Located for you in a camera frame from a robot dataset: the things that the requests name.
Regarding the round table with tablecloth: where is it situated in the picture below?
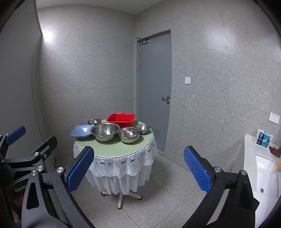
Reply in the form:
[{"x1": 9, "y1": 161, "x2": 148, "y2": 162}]
[{"x1": 73, "y1": 119, "x2": 158, "y2": 195}]

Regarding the fluted steel bowl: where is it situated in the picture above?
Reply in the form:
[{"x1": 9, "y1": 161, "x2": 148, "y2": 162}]
[{"x1": 118, "y1": 127, "x2": 140, "y2": 144}]

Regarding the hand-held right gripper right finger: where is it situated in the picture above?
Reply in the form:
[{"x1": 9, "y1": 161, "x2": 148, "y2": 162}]
[{"x1": 182, "y1": 146, "x2": 256, "y2": 228}]

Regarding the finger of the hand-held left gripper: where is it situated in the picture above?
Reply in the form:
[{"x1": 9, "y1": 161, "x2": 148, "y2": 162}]
[
  {"x1": 1, "y1": 135, "x2": 58, "y2": 168},
  {"x1": 0, "y1": 126, "x2": 27, "y2": 159}
]

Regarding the round table white base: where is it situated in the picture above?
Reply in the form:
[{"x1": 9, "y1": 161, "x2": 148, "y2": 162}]
[{"x1": 100, "y1": 189, "x2": 143, "y2": 209}]

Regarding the red plastic basin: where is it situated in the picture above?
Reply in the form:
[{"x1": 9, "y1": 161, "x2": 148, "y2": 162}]
[{"x1": 106, "y1": 113, "x2": 136, "y2": 128}]

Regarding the white washbasin counter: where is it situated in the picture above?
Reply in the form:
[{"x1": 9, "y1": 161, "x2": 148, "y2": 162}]
[{"x1": 231, "y1": 134, "x2": 281, "y2": 228}]

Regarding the blue tissue packet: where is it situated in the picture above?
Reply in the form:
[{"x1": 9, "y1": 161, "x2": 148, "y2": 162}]
[{"x1": 255, "y1": 129, "x2": 274, "y2": 148}]

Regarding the large steel bowl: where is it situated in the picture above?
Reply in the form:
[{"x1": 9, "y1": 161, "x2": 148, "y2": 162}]
[{"x1": 90, "y1": 123, "x2": 120, "y2": 143}]

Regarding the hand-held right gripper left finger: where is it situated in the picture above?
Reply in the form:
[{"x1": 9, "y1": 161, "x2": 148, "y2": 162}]
[{"x1": 21, "y1": 146, "x2": 95, "y2": 228}]

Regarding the grey door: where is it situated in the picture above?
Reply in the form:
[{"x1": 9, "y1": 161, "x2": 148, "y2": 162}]
[{"x1": 136, "y1": 29, "x2": 172, "y2": 153}]

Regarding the blue plastic bowl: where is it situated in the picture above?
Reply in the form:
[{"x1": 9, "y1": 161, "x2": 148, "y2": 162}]
[{"x1": 71, "y1": 125, "x2": 95, "y2": 139}]

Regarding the brown thing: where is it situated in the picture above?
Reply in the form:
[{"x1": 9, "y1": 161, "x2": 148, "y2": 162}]
[{"x1": 269, "y1": 145, "x2": 281, "y2": 157}]

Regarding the white wall socket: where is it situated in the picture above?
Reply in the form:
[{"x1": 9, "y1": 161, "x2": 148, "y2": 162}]
[{"x1": 269, "y1": 112, "x2": 281, "y2": 125}]

